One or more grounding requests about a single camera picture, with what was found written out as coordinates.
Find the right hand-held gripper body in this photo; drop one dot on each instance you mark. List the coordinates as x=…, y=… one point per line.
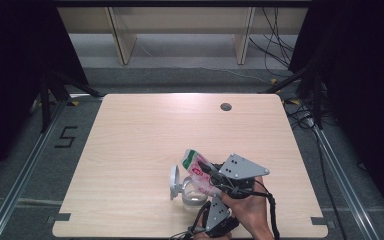
x=240, y=168

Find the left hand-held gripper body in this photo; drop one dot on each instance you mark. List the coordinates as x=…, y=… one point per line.
x=216, y=213

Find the pink and white plastic bag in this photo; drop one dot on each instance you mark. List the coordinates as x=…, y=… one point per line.
x=193, y=160

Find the clear jar with grey lid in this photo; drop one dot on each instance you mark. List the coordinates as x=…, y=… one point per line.
x=193, y=200

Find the person's left hand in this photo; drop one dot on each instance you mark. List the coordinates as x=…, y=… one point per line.
x=200, y=237

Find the person's right hand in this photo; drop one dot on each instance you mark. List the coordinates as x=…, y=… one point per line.
x=251, y=210

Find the yellow tape piece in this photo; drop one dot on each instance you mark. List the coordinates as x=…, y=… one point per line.
x=75, y=103
x=295, y=102
x=273, y=81

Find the black metal stand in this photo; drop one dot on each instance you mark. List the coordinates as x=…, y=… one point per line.
x=45, y=106
x=317, y=100

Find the beige wooden shelf unit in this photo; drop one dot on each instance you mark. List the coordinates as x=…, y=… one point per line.
x=123, y=43

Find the black curtain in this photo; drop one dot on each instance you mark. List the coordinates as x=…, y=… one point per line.
x=10, y=66
x=363, y=66

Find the black table bracket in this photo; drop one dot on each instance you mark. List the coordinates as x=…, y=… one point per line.
x=318, y=220
x=61, y=217

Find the metal floor rail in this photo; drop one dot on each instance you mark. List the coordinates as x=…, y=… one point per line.
x=20, y=186
x=346, y=190

